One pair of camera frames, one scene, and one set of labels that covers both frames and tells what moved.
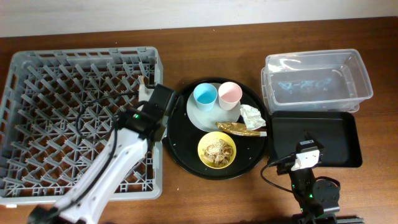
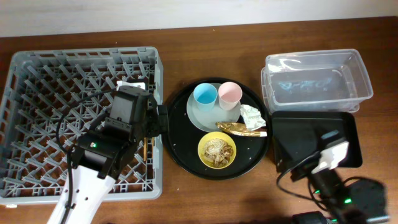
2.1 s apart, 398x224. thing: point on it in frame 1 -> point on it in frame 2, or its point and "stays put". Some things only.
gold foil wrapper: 240,129 stays put
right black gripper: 308,148 -> 306,166
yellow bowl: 217,150 stays put
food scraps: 217,154 stays put
